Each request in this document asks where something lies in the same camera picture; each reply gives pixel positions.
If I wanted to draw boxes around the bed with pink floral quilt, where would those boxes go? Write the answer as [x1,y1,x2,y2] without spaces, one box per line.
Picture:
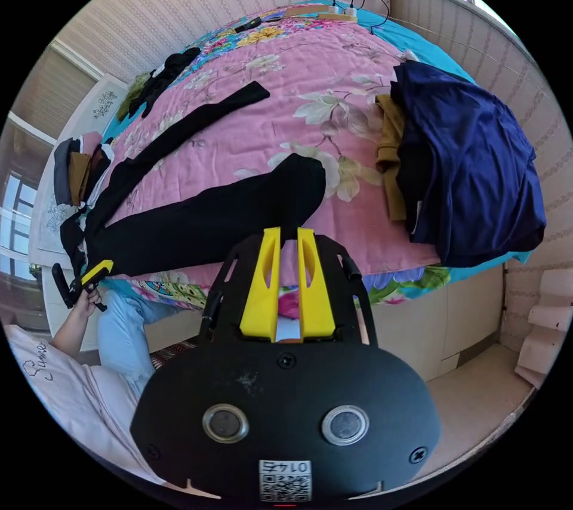
[82,0,534,310]

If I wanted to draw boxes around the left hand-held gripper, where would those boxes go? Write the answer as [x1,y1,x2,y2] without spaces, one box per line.
[67,259,114,313]

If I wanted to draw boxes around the black tapered pants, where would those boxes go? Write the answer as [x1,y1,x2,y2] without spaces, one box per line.
[60,80,328,278]

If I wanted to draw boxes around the person's left forearm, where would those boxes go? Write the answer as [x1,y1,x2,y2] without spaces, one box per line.
[48,312,97,358]

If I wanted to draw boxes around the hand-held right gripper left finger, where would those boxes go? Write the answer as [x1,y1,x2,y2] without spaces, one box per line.
[239,227,282,338]

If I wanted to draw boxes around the person's body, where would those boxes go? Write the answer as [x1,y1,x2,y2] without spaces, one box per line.
[4,288,202,486]

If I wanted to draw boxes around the wooden board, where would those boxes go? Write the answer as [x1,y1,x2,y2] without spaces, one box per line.
[284,4,359,23]

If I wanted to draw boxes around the pile of clothes, black and green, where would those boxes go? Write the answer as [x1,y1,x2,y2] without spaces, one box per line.
[116,47,202,122]

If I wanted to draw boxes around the pile of clothes, navy and mustard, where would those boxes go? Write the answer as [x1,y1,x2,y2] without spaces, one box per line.
[374,60,548,269]

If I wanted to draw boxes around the person's left hand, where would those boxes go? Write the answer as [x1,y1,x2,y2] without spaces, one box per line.
[73,284,104,319]

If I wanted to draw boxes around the pile of clothes, grey and brown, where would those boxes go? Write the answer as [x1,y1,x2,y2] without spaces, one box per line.
[53,132,115,209]

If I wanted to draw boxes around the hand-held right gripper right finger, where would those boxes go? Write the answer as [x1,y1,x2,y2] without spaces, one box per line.
[297,227,335,340]

